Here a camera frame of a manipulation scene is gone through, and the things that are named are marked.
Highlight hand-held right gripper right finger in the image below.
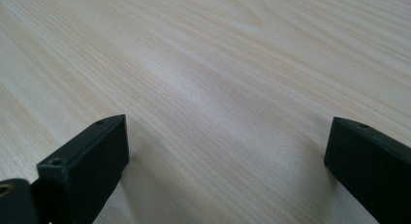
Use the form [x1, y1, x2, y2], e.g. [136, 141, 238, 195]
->
[323, 116, 411, 224]

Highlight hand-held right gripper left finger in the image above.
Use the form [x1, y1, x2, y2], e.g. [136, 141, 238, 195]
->
[36, 113, 131, 224]

